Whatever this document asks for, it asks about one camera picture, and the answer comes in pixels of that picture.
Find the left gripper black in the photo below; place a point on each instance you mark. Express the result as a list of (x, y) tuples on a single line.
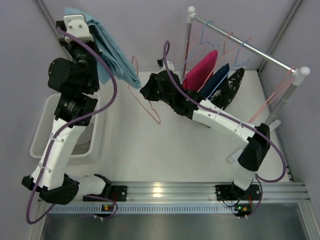
[(81, 46)]

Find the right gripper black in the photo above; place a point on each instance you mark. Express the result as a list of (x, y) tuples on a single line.
[(152, 85)]

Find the light blue trousers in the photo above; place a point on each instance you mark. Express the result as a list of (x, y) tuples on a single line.
[(111, 53)]

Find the pink wire hanger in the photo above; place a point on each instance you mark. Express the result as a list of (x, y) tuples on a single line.
[(282, 86)]

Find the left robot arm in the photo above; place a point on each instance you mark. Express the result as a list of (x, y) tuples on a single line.
[(76, 80)]

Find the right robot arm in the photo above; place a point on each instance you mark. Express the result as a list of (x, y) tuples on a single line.
[(253, 143)]

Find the magenta trousers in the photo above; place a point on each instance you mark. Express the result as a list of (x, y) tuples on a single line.
[(196, 77)]

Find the navy blue trousers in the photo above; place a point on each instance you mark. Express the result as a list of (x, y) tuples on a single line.
[(214, 80)]

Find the black patterned trousers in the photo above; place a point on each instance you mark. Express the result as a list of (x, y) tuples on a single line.
[(227, 90)]

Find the white plastic basket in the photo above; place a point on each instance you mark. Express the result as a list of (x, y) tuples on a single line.
[(87, 148)]

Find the white metal clothes rack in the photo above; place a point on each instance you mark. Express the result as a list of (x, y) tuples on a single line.
[(298, 75)]

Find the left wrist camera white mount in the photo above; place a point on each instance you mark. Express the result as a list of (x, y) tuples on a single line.
[(76, 26)]

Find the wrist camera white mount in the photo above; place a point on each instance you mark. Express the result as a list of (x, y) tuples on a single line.
[(162, 66), (76, 26)]

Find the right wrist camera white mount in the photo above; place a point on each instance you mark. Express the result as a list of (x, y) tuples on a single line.
[(162, 66)]

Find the aluminium mounting rail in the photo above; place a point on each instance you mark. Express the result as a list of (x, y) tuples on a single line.
[(205, 192)]

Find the white slotted cable duct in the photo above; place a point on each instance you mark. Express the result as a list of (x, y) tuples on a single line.
[(143, 208)]

